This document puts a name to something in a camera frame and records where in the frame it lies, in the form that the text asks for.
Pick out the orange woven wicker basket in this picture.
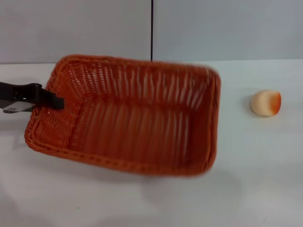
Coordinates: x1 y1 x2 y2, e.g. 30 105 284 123
24 54 222 177

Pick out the peach with orange blush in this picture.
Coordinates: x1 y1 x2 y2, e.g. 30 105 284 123
250 89 282 117

